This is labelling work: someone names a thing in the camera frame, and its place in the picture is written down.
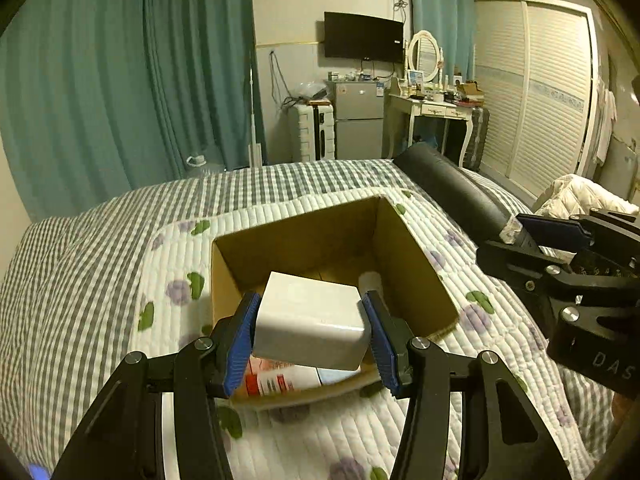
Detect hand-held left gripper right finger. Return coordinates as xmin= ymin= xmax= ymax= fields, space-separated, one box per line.
xmin=361 ymin=292 xmax=573 ymax=480

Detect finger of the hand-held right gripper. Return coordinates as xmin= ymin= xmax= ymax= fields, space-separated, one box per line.
xmin=515 ymin=212 xmax=597 ymax=257
xmin=476 ymin=239 xmax=582 ymax=312

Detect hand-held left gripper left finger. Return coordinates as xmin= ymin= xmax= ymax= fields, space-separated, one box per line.
xmin=50 ymin=291 xmax=261 ymax=480

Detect white bottle with red cap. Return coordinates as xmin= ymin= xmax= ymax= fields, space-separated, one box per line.
xmin=244 ymin=357 xmax=363 ymax=401

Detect white charger block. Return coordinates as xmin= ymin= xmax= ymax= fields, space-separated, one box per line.
xmin=252 ymin=271 xmax=372 ymax=372

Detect black cylinder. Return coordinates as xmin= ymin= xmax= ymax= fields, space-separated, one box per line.
xmin=395 ymin=142 xmax=526 ymax=248

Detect brown cardboard box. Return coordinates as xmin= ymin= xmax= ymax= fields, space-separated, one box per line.
xmin=210 ymin=196 xmax=461 ymax=413

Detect white puffer jacket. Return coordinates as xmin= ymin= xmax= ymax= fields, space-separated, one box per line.
xmin=532 ymin=174 xmax=640 ymax=221

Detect white floral quilted blanket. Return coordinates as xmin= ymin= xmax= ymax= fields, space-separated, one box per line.
xmin=135 ymin=187 xmax=616 ymax=480

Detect dark suitcase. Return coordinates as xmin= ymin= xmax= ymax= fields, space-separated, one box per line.
xmin=467 ymin=106 xmax=491 ymax=171

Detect hanging white clothes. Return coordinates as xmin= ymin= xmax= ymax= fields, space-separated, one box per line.
xmin=594 ymin=75 xmax=618 ymax=163

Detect white louvred wardrobe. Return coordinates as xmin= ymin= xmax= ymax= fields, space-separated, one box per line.
xmin=472 ymin=0 xmax=601 ymax=196

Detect white dressing table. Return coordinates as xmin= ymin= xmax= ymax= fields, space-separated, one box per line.
xmin=384 ymin=91 xmax=481 ymax=166

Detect white stand pole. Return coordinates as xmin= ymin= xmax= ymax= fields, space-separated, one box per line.
xmin=247 ymin=67 xmax=262 ymax=167

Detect white suitcase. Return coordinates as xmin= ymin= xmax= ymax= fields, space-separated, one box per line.
xmin=295 ymin=104 xmax=337 ymax=162

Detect silver small fridge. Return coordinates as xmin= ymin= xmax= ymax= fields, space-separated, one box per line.
xmin=334 ymin=80 xmax=386 ymax=160

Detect white oval mirror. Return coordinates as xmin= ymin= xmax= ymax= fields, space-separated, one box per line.
xmin=406 ymin=30 xmax=442 ymax=73

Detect narrow green curtain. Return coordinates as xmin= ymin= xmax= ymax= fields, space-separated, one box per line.
xmin=407 ymin=0 xmax=476 ymax=81

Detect clear plastic bag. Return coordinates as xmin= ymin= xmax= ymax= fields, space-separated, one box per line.
xmin=295 ymin=81 xmax=328 ymax=106

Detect wide green curtain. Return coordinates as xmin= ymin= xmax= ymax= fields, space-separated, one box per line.
xmin=0 ymin=0 xmax=266 ymax=221

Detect hanging wall cable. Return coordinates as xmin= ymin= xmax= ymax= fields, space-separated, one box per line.
xmin=270 ymin=50 xmax=301 ymax=108

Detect black wall television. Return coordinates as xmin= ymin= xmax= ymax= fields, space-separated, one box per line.
xmin=323 ymin=11 xmax=405 ymax=63

